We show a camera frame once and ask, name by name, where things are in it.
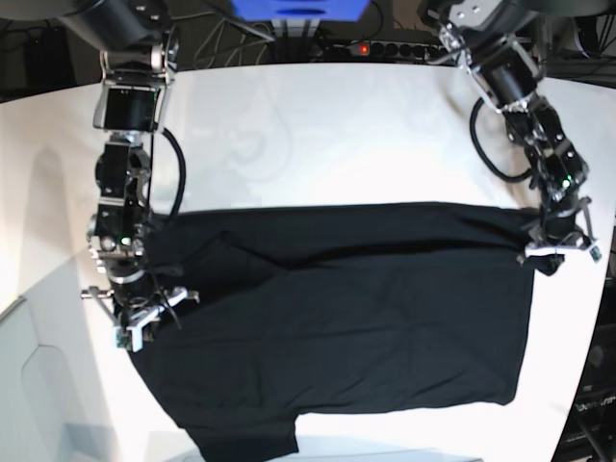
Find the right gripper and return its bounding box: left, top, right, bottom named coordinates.
left=81, top=261, right=200, bottom=337

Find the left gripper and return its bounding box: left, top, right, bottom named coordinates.
left=517, top=193, right=597, bottom=265

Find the black T-shirt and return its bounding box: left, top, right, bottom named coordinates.
left=131, top=203, right=539, bottom=461

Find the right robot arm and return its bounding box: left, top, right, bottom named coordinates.
left=63, top=1, right=198, bottom=351

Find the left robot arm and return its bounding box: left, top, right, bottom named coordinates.
left=418, top=1, right=607, bottom=266

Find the black power strip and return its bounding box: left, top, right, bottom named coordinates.
left=324, top=40, right=447, bottom=64

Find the blue box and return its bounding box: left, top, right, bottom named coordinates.
left=231, top=0, right=371, bottom=22

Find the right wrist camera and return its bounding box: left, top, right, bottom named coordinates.
left=114, top=327, right=143, bottom=352

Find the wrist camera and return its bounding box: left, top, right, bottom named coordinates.
left=588, top=245, right=602, bottom=263
left=114, top=327, right=143, bottom=352

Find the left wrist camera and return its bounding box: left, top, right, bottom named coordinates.
left=588, top=245, right=602, bottom=263

